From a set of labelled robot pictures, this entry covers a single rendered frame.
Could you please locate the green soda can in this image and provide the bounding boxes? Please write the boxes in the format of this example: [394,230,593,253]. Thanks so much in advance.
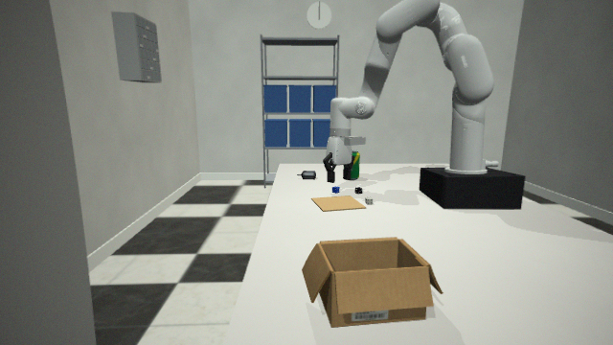
[351,149,360,180]

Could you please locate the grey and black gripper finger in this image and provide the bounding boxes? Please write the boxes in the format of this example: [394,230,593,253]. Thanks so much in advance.
[343,155,355,180]
[323,152,336,183]

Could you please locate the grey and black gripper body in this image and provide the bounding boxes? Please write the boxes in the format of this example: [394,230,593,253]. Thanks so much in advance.
[326,136,352,166]

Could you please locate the tan square mat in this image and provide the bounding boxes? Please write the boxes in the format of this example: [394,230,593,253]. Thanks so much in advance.
[311,195,366,212]

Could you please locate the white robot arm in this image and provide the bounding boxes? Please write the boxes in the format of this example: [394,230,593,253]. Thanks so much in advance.
[329,0,498,174]

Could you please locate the open brown cardboard box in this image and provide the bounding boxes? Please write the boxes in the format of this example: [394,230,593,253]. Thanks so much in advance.
[302,237,443,328]

